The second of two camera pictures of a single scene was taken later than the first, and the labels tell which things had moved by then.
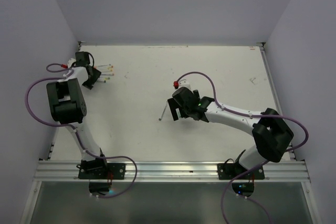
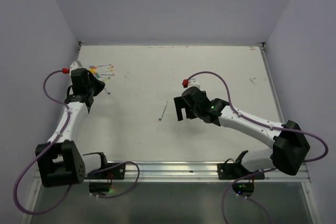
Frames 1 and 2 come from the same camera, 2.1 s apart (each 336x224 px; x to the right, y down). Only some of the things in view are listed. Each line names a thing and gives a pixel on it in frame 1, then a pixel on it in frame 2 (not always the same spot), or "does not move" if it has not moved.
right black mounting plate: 228,171 does not move
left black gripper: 96,74 -> 100,85
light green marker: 160,118 does not move
